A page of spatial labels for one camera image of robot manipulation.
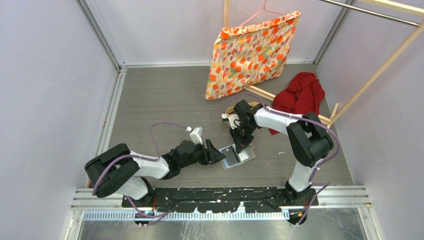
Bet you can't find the black card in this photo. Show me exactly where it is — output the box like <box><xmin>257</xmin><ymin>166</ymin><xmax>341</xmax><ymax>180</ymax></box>
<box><xmin>221</xmin><ymin>146</ymin><xmax>240</xmax><ymax>167</ymax></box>

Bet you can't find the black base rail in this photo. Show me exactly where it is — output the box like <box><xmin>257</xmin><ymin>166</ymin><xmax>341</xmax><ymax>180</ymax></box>
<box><xmin>133</xmin><ymin>187</ymin><xmax>318</xmax><ymax>214</ymax></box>

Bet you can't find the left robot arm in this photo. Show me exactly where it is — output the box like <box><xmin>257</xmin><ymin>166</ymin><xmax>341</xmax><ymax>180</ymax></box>
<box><xmin>84</xmin><ymin>139</ymin><xmax>226</xmax><ymax>207</ymax></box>

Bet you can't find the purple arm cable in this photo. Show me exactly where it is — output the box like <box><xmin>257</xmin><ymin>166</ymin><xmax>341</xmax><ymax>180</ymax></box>
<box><xmin>223</xmin><ymin>93</ymin><xmax>342</xmax><ymax>226</ymax></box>
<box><xmin>91</xmin><ymin>121</ymin><xmax>193</xmax><ymax>226</ymax></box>

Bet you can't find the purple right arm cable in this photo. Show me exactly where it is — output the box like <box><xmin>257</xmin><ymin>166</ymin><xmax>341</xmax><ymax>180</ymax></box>
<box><xmin>223</xmin><ymin>93</ymin><xmax>342</xmax><ymax>226</ymax></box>

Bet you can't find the wooden rack frame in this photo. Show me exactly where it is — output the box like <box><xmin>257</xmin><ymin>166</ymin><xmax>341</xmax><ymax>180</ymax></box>
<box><xmin>223</xmin><ymin>0</ymin><xmax>424</xmax><ymax>127</ymax></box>

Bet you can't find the pink wire hanger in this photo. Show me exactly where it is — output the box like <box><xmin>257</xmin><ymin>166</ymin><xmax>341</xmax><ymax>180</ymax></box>
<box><xmin>237</xmin><ymin>0</ymin><xmax>288</xmax><ymax>27</ymax></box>

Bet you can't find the tan oval tray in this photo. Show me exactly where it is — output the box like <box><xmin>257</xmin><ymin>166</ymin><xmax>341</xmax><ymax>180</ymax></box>
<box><xmin>225</xmin><ymin>100</ymin><xmax>263</xmax><ymax>123</ymax></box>

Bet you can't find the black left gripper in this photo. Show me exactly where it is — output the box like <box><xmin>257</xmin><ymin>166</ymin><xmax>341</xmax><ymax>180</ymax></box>
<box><xmin>179</xmin><ymin>138</ymin><xmax>225</xmax><ymax>169</ymax></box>

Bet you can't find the floral fabric bag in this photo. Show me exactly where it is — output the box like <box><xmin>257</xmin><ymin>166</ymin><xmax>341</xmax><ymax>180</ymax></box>
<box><xmin>205</xmin><ymin>11</ymin><xmax>301</xmax><ymax>100</ymax></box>

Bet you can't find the red cloth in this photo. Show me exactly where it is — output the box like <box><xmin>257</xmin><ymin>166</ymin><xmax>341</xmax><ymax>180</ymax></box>
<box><xmin>272</xmin><ymin>72</ymin><xmax>325</xmax><ymax>115</ymax></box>

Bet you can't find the taupe leather card holder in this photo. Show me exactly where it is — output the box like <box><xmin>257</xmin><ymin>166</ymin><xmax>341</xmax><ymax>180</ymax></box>
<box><xmin>218</xmin><ymin>143</ymin><xmax>257</xmax><ymax>170</ymax></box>

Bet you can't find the metal rod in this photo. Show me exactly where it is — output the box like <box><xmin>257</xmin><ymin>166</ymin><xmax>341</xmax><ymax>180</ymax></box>
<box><xmin>320</xmin><ymin>0</ymin><xmax>420</xmax><ymax>27</ymax></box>

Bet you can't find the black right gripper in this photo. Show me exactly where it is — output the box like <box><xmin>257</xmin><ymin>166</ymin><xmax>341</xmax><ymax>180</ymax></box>
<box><xmin>229</xmin><ymin>122</ymin><xmax>257</xmax><ymax>153</ymax></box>

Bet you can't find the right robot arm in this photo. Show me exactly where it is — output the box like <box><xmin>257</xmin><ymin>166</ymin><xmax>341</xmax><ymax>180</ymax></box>
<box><xmin>221</xmin><ymin>100</ymin><xmax>334</xmax><ymax>205</ymax></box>

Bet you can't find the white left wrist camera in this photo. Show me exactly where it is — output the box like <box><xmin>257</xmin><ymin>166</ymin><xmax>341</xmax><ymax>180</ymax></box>
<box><xmin>186</xmin><ymin>126</ymin><xmax>204</xmax><ymax>145</ymax></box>

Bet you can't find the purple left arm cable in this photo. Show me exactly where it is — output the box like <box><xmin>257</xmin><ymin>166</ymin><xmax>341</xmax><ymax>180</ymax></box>
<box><xmin>91</xmin><ymin>121</ymin><xmax>193</xmax><ymax>226</ymax></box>

